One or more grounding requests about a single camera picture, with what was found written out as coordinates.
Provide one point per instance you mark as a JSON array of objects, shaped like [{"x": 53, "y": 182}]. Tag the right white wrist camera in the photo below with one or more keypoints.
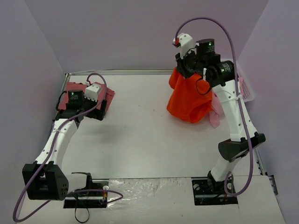
[{"x": 184, "y": 42}]

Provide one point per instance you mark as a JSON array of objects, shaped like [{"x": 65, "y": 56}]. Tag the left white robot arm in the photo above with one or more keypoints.
[{"x": 44, "y": 178}]

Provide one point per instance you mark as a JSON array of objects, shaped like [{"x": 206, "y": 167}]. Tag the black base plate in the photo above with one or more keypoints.
[
  {"x": 206, "y": 195},
  {"x": 85, "y": 200}
]

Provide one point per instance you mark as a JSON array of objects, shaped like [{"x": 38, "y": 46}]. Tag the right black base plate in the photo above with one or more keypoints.
[{"x": 206, "y": 195}]

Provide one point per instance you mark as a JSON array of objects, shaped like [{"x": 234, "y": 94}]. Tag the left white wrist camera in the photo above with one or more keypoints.
[{"x": 92, "y": 92}]

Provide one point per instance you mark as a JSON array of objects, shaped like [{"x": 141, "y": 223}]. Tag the white plastic basket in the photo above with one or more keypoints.
[{"x": 246, "y": 89}]

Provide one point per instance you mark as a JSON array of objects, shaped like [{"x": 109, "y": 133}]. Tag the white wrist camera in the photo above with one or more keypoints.
[
  {"x": 184, "y": 42},
  {"x": 92, "y": 92}
]

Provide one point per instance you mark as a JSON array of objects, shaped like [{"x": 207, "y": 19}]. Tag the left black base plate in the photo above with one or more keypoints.
[{"x": 85, "y": 200}]

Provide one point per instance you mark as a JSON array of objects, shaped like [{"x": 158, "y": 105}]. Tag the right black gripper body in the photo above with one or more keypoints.
[{"x": 183, "y": 70}]

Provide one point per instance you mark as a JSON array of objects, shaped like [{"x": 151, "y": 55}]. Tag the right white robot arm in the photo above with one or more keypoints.
[{"x": 200, "y": 58}]

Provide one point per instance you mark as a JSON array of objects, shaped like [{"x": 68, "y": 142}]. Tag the dusty red folded t shirt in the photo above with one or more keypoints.
[{"x": 81, "y": 86}]

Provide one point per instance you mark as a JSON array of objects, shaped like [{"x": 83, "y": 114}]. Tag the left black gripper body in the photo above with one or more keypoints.
[{"x": 97, "y": 112}]

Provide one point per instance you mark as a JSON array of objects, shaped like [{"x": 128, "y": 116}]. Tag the orange t shirt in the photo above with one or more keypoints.
[{"x": 190, "y": 100}]

